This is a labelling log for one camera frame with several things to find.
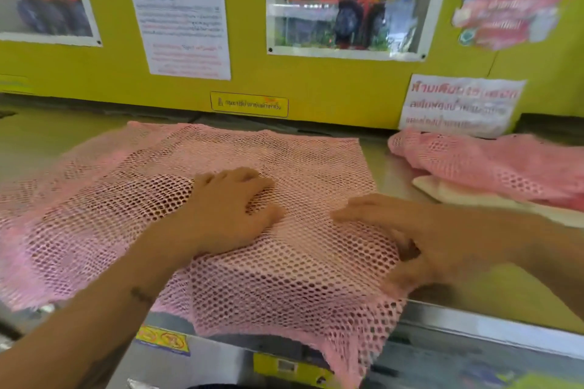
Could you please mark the person's right hand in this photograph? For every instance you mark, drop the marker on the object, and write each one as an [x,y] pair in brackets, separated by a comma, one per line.
[429,243]

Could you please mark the person's left hand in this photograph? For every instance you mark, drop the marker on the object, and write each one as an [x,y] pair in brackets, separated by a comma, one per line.
[214,220]

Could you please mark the person's right thumb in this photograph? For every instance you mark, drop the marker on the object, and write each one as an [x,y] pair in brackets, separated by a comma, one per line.
[406,279]

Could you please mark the person's left thumb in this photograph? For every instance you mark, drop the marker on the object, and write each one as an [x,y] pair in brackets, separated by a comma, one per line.
[268,216]

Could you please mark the large pink mesh laundry bag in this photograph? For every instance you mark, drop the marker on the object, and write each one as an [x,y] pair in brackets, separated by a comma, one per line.
[301,274]

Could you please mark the person's left forearm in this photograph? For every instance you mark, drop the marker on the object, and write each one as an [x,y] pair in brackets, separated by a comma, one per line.
[82,311]

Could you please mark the person's right forearm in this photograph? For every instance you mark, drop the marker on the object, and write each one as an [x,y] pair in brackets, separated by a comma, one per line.
[529,247]

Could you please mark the cream folded cloth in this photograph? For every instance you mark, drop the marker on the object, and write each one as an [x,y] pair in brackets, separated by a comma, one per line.
[461,195]

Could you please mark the small yellow rectangular label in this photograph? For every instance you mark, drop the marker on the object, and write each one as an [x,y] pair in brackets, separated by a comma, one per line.
[249,104]

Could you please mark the crumpled pink mesh laundry bag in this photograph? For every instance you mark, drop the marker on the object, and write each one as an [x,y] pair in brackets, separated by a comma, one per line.
[497,165]

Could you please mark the yellow label with barcode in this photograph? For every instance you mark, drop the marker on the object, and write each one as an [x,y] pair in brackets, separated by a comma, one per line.
[292,370]

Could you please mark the yellow warning sticker with symbols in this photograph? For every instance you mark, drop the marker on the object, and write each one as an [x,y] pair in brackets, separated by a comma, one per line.
[163,340]

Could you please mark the white sign with red lettering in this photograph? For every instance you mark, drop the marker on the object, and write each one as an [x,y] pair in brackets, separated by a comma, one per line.
[461,106]

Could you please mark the white paper notice sheet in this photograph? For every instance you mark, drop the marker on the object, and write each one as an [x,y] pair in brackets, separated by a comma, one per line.
[180,10]

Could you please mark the green strip sticker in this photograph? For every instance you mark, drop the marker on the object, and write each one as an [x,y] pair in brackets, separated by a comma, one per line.
[16,84]

